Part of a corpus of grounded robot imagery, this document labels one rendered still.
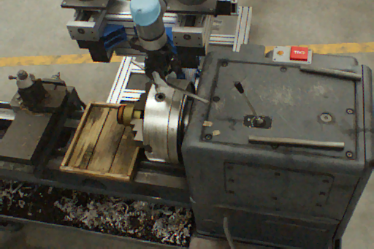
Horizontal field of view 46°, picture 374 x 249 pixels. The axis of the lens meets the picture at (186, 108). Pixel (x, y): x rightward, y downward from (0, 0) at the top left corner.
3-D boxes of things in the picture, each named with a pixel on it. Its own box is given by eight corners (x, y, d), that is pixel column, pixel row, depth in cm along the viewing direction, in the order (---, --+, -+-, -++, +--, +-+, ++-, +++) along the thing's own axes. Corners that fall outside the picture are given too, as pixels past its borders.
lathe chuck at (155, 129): (191, 108, 187) (182, 62, 161) (175, 176, 171) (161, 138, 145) (171, 106, 189) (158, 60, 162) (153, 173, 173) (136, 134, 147)
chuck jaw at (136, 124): (160, 120, 163) (151, 144, 155) (161, 129, 167) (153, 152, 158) (132, 117, 166) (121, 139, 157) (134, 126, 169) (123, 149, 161)
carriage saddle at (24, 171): (79, 94, 208) (76, 85, 203) (39, 181, 181) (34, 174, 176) (23, 87, 214) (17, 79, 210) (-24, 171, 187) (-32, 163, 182)
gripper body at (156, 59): (165, 84, 130) (158, 58, 120) (144, 70, 134) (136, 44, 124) (182, 66, 133) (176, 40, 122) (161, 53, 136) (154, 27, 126)
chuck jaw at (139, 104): (165, 109, 169) (166, 79, 166) (161, 112, 164) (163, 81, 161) (138, 106, 171) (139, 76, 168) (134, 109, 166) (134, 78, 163)
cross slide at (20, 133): (71, 86, 204) (69, 79, 200) (33, 166, 179) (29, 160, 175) (39, 82, 207) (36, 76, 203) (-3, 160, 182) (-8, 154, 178)
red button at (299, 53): (307, 50, 159) (308, 47, 157) (307, 63, 155) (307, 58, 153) (291, 50, 160) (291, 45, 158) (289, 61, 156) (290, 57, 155)
